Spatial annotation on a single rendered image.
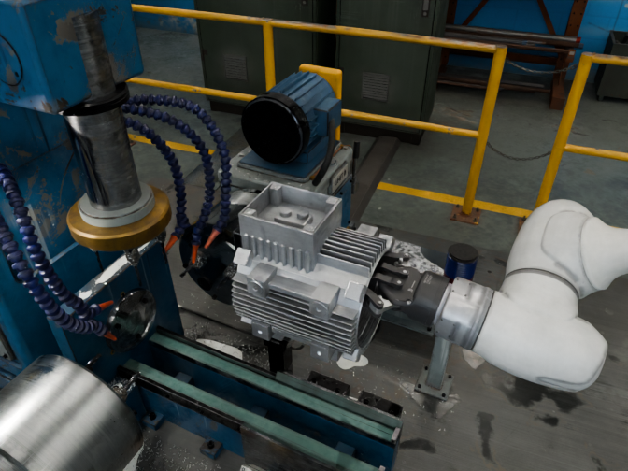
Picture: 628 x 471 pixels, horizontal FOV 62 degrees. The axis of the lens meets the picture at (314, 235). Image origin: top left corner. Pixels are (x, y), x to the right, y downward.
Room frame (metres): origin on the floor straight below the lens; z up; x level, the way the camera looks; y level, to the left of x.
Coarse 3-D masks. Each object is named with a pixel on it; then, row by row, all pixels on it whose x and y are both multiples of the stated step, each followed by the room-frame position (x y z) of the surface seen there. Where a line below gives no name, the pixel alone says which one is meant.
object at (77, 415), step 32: (32, 384) 0.53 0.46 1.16; (64, 384) 0.53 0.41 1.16; (96, 384) 0.54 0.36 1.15; (0, 416) 0.47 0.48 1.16; (32, 416) 0.47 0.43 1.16; (64, 416) 0.48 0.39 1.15; (96, 416) 0.50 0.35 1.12; (128, 416) 0.52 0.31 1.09; (0, 448) 0.42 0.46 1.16; (32, 448) 0.43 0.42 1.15; (64, 448) 0.44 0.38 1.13; (96, 448) 0.46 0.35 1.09; (128, 448) 0.49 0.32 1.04
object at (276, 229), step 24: (264, 192) 0.68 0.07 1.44; (288, 192) 0.69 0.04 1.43; (312, 192) 0.67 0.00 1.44; (240, 216) 0.61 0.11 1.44; (264, 216) 0.65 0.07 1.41; (288, 216) 0.63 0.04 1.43; (312, 216) 0.64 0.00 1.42; (336, 216) 0.64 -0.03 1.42; (264, 240) 0.60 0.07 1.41; (288, 240) 0.58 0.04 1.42; (312, 240) 0.56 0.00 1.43; (312, 264) 0.56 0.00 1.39
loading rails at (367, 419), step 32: (160, 352) 0.83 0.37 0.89; (192, 352) 0.80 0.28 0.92; (224, 352) 0.80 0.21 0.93; (160, 384) 0.71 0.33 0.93; (192, 384) 0.78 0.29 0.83; (224, 384) 0.75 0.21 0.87; (256, 384) 0.72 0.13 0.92; (288, 384) 0.71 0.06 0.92; (160, 416) 0.70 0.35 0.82; (192, 416) 0.67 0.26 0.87; (224, 416) 0.63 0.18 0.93; (256, 416) 0.64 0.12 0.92; (288, 416) 0.68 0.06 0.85; (320, 416) 0.65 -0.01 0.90; (352, 416) 0.64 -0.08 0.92; (384, 416) 0.63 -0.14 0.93; (224, 448) 0.63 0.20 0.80; (256, 448) 0.59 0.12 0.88; (288, 448) 0.56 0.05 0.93; (320, 448) 0.57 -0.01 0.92; (352, 448) 0.61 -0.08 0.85; (384, 448) 0.58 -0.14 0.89
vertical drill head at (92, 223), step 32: (96, 32) 0.78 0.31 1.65; (96, 64) 0.77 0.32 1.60; (96, 96) 0.76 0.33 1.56; (96, 128) 0.75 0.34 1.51; (96, 160) 0.75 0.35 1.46; (128, 160) 0.78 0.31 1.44; (96, 192) 0.75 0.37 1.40; (128, 192) 0.76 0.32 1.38; (160, 192) 0.84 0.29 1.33; (96, 224) 0.73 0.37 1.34; (128, 224) 0.74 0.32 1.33; (160, 224) 0.75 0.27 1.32; (128, 256) 0.73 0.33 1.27
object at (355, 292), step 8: (392, 240) 0.63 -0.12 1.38; (240, 248) 0.60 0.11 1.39; (392, 248) 0.63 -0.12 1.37; (240, 256) 0.59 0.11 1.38; (248, 256) 0.59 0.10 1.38; (240, 264) 0.58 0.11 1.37; (248, 264) 0.59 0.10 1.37; (352, 288) 0.52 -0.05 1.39; (360, 288) 0.52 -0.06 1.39; (352, 296) 0.51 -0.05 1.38; (360, 296) 0.51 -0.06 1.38; (240, 320) 0.59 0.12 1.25; (248, 320) 0.59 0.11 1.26; (360, 352) 0.52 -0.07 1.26; (352, 360) 0.50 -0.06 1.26
